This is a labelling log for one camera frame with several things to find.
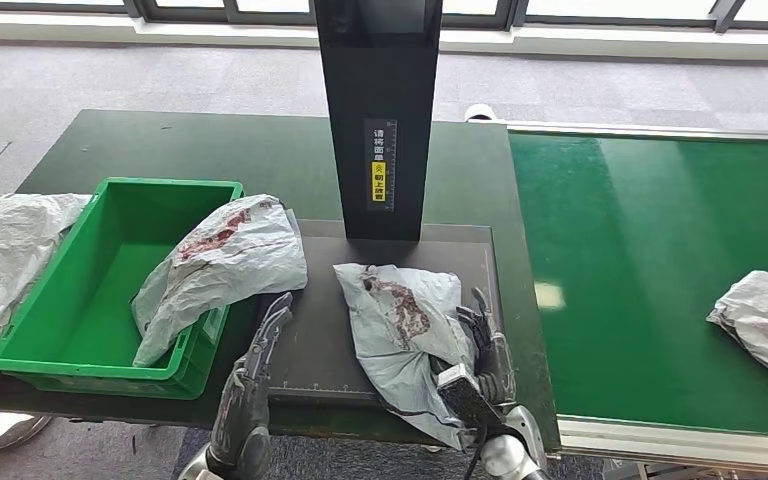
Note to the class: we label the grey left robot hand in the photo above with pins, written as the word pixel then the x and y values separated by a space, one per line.
pixel 245 411

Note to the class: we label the silver conveyor frame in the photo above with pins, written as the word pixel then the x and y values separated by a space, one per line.
pixel 675 447

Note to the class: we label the black inbound scanner machine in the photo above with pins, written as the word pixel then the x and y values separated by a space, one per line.
pixel 380 99

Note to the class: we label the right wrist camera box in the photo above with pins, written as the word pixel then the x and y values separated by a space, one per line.
pixel 467 397

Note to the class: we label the yellow black label sticker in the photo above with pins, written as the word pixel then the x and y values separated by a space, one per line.
pixel 379 182

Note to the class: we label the green conveyor belt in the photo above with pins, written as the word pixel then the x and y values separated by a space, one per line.
pixel 636 265

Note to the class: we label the dark window frame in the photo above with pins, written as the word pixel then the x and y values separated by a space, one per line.
pixel 725 13

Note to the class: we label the dark green table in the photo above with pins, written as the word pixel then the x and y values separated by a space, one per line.
pixel 192 152

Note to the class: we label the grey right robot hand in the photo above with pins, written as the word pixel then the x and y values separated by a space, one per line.
pixel 493 364

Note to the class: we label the white window sill ledge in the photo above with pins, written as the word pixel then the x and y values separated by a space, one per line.
pixel 556 41

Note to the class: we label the crumpled pale grey plastic bag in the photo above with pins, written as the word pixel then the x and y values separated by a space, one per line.
pixel 0 265

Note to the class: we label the green plastic crate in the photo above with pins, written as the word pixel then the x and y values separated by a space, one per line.
pixel 92 298

